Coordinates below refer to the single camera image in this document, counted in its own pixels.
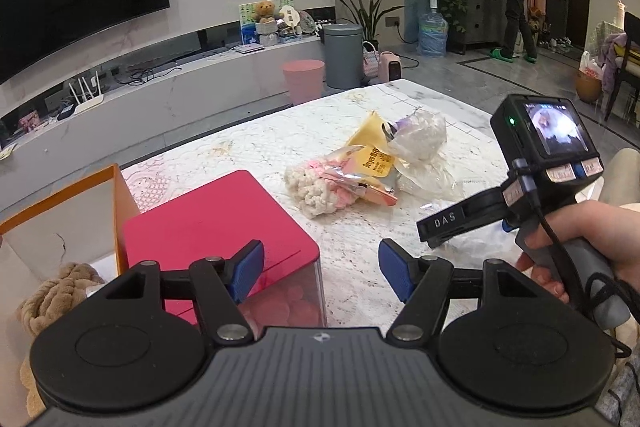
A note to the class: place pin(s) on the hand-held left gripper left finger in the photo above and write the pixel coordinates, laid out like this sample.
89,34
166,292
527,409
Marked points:
247,269

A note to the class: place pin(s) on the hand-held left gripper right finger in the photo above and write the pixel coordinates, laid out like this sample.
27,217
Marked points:
395,269

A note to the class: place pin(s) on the bagged pink cream knit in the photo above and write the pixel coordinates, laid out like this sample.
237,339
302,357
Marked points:
315,187

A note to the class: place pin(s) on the clear bag of white yarn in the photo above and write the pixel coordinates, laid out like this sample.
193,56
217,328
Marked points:
420,142

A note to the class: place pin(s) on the orange cardboard box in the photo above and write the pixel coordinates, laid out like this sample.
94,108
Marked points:
126,207

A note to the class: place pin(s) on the yellow snack packet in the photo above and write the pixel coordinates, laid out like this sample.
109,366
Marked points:
367,129

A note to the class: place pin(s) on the brown chunky knit bundle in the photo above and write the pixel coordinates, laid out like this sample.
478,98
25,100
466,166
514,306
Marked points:
55,292

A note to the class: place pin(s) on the person's right hand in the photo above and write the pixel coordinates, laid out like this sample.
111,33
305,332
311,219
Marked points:
600,227

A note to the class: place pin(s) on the clear container with red lid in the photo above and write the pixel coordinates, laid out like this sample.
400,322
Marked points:
220,212

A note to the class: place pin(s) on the brown pot with plastic bag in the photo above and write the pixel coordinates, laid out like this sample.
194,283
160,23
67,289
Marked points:
589,84

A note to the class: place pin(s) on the dining chair with clothes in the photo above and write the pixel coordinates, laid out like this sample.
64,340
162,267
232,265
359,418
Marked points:
620,57

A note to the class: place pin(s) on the marble television console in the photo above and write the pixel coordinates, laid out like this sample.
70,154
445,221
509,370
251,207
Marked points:
175,107

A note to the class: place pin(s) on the blue water bottle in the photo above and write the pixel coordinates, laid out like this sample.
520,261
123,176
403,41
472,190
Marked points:
432,37

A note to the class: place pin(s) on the pink space heater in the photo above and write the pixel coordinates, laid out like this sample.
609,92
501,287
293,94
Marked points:
391,67

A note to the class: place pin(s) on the dark drawer cabinet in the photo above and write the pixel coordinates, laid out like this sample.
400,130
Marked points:
482,7

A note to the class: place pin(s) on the dark wooden door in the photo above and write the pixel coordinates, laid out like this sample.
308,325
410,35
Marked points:
579,2

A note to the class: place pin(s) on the pink waste bin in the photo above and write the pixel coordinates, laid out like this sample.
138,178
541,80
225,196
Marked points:
304,82

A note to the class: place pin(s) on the plaid woven bag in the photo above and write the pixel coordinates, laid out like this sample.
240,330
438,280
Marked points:
370,59

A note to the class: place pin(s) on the grey pedal trash can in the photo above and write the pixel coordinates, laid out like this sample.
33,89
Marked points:
342,57

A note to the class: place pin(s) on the flat book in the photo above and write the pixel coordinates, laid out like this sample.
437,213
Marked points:
249,49

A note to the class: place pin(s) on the grey patterned cloth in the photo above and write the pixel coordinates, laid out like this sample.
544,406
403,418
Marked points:
622,397

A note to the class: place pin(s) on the white router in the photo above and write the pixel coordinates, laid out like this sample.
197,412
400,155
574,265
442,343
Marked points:
89,103

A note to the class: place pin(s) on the teddy bear on console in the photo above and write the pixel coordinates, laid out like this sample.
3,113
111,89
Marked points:
267,34

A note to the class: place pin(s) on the tall leafy potted plant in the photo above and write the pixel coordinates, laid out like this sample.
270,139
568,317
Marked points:
367,14

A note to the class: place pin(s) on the black set-top box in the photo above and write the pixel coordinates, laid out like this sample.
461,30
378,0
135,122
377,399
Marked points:
65,112

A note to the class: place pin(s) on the green picture board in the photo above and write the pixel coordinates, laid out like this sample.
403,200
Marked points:
247,19

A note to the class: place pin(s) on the decorative plate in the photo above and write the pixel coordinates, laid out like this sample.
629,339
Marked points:
308,22

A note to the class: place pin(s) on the white round fan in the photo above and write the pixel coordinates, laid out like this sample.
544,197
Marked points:
290,18

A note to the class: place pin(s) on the brown teddy bear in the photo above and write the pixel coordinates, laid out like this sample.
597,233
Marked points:
265,11

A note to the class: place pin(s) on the pink photo card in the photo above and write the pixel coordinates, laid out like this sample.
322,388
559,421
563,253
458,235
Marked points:
28,121

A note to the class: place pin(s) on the papers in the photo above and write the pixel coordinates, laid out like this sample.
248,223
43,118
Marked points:
7,152

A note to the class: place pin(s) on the wall socket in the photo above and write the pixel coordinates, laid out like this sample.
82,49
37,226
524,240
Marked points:
392,22

